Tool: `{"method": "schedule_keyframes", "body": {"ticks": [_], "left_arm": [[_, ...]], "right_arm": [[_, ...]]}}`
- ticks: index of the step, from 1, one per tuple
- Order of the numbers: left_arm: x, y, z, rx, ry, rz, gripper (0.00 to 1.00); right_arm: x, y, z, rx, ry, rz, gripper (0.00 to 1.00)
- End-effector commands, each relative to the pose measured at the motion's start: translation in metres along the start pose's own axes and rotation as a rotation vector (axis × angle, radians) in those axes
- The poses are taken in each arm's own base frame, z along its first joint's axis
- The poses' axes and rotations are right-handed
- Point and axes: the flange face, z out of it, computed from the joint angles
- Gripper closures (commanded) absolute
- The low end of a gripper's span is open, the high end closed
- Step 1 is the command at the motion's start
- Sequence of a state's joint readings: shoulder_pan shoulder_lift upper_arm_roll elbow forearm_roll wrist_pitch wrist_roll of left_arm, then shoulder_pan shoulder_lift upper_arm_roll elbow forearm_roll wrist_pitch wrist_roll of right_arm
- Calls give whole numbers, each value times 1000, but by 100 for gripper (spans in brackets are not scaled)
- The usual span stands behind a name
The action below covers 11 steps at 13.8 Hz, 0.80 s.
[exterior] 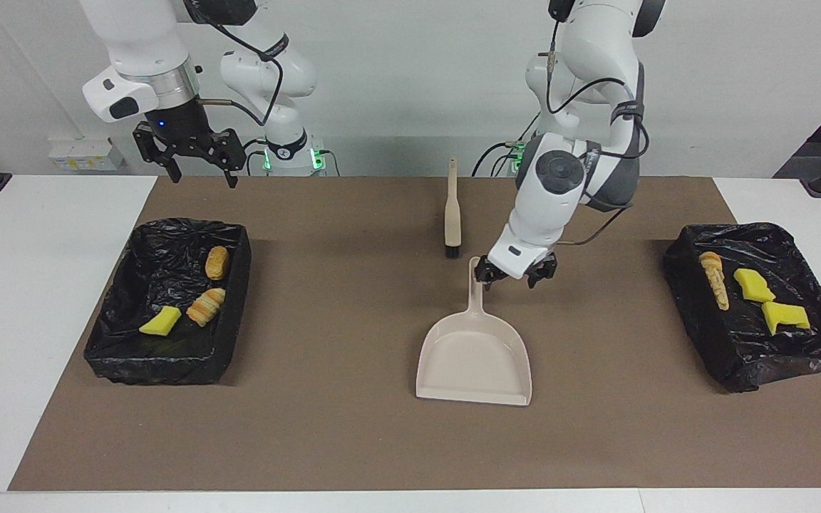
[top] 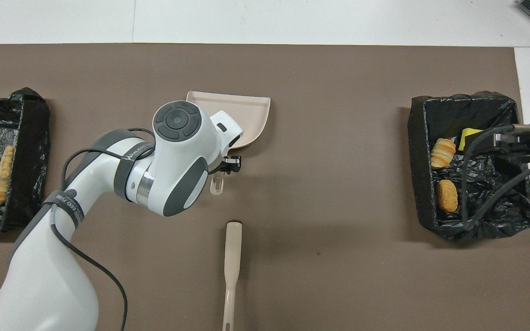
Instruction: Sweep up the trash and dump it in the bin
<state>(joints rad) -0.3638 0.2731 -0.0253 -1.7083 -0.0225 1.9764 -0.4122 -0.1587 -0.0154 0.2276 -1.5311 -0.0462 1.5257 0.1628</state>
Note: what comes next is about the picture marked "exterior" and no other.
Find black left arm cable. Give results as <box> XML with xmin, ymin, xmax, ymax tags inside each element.
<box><xmin>546</xmin><ymin>21</ymin><xmax>650</xmax><ymax>247</ymax></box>

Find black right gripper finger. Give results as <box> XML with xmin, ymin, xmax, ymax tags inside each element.
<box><xmin>210</xmin><ymin>130</ymin><xmax>247</xmax><ymax>190</ymax></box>
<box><xmin>133</xmin><ymin>123</ymin><xmax>182</xmax><ymax>185</ymax></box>

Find white power strip box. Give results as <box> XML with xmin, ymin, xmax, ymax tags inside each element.
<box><xmin>48</xmin><ymin>138</ymin><xmax>126</xmax><ymax>172</ymax></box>

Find brown table mat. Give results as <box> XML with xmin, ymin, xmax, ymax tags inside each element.
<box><xmin>8</xmin><ymin>176</ymin><xmax>821</xmax><ymax>492</ymax></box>

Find black base power cable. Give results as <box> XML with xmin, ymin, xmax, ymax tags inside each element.
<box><xmin>471</xmin><ymin>141</ymin><xmax>525</xmax><ymax>177</ymax></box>
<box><xmin>243</xmin><ymin>139</ymin><xmax>269</xmax><ymax>177</ymax></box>

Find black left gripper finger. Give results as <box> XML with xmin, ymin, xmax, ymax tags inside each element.
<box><xmin>475</xmin><ymin>255</ymin><xmax>502</xmax><ymax>287</ymax></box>
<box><xmin>527</xmin><ymin>253</ymin><xmax>559</xmax><ymax>289</ymax></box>

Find beige plastic dustpan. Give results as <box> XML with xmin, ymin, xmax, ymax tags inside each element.
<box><xmin>415</xmin><ymin>256</ymin><xmax>532</xmax><ymax>407</ymax></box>

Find black bag lined bin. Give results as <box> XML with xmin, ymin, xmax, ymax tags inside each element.
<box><xmin>83</xmin><ymin>218</ymin><xmax>252</xmax><ymax>386</ymax></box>
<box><xmin>663</xmin><ymin>222</ymin><xmax>821</xmax><ymax>394</ymax></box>

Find beige hand brush black bristles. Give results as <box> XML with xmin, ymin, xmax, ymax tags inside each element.
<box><xmin>443</xmin><ymin>158</ymin><xmax>463</xmax><ymax>259</ymax></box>

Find yellow green sponge wedge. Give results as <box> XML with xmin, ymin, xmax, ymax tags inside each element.
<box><xmin>733</xmin><ymin>268</ymin><xmax>776</xmax><ymax>303</ymax></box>
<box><xmin>138</xmin><ymin>306</ymin><xmax>183</xmax><ymax>336</ymax></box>

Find brown oval bread roll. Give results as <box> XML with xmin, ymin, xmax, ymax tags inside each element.
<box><xmin>205</xmin><ymin>246</ymin><xmax>230</xmax><ymax>280</ymax></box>

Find large yellow sponge chunk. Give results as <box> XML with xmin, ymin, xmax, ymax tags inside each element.
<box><xmin>762</xmin><ymin>301</ymin><xmax>811</xmax><ymax>336</ymax></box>

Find striped orange bread piece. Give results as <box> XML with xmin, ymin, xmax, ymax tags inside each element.
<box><xmin>186</xmin><ymin>287</ymin><xmax>227</xmax><ymax>328</ymax></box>

